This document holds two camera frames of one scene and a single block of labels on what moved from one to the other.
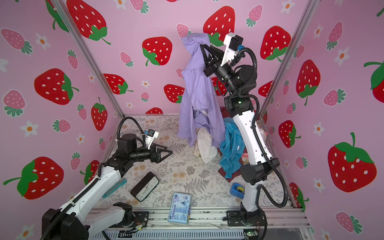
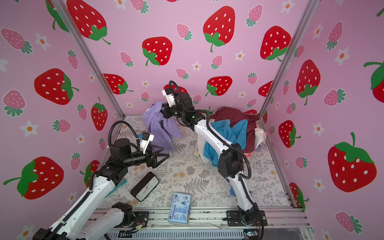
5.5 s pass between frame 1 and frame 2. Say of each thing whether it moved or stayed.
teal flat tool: stayed
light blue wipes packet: stayed
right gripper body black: moved
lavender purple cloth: moved
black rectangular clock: stayed
